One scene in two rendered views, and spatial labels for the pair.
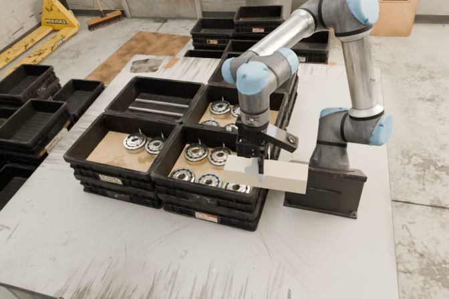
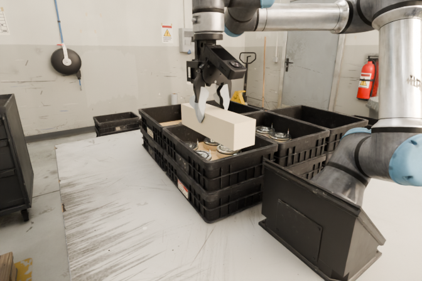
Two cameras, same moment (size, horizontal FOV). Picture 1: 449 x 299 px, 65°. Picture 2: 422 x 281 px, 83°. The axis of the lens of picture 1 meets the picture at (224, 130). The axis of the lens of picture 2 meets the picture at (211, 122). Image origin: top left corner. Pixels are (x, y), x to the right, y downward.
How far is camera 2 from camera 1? 0.79 m
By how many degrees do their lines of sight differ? 39
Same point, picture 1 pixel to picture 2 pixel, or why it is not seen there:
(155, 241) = (138, 186)
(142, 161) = not seen: hidden behind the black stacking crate
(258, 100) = not seen: outside the picture
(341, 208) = (321, 260)
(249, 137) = (200, 58)
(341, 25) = (378, 2)
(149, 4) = not seen: hidden behind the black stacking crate
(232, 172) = (185, 108)
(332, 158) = (331, 182)
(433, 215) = not seen: outside the picture
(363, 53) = (403, 37)
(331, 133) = (344, 155)
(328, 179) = (307, 196)
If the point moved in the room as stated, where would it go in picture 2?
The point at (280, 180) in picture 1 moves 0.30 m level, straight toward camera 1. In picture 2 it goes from (215, 122) to (70, 162)
